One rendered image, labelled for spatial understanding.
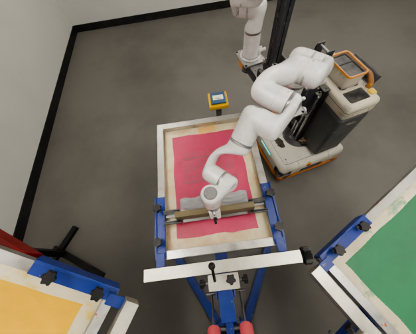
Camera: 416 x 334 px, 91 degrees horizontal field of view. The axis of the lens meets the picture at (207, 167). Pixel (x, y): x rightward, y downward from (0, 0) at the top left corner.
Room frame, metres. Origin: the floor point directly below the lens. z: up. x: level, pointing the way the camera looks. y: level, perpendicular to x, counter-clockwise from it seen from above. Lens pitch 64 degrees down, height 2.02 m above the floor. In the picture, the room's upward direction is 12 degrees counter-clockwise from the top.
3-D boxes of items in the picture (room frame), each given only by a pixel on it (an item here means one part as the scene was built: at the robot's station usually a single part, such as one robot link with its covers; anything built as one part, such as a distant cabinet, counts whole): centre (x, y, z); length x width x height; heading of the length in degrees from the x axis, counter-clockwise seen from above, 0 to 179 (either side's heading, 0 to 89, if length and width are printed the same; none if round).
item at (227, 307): (-0.12, 0.03, 1.02); 0.17 x 0.06 x 0.05; 176
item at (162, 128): (0.44, 0.00, 0.97); 0.79 x 0.58 x 0.04; 176
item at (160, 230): (0.22, 0.29, 0.97); 0.30 x 0.05 x 0.07; 176
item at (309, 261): (-0.03, -0.33, 1.02); 0.07 x 0.06 x 0.07; 176
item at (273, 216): (0.18, -0.26, 0.97); 0.30 x 0.05 x 0.07; 176
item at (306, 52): (0.68, -0.48, 1.37); 0.13 x 0.10 x 0.16; 43
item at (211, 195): (0.25, -0.02, 1.26); 0.15 x 0.10 x 0.11; 133
